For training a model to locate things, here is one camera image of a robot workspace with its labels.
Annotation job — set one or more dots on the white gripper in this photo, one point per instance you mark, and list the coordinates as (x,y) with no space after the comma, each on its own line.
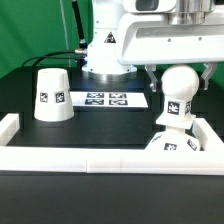
(145,39)

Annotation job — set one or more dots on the white lamp bulb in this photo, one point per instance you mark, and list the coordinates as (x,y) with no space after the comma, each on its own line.
(179,85)

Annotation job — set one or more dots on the white lamp base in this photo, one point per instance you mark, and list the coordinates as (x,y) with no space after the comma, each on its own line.
(174,138)

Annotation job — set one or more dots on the white lamp shade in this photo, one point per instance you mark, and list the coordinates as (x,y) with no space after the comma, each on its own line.
(53,101)

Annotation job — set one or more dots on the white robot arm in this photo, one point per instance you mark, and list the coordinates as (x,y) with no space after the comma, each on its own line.
(102,62)

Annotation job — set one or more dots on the white marker sheet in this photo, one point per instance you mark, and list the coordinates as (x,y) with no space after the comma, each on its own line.
(109,99)

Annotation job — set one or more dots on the white foam border frame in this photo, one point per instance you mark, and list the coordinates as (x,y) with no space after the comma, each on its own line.
(208,161)

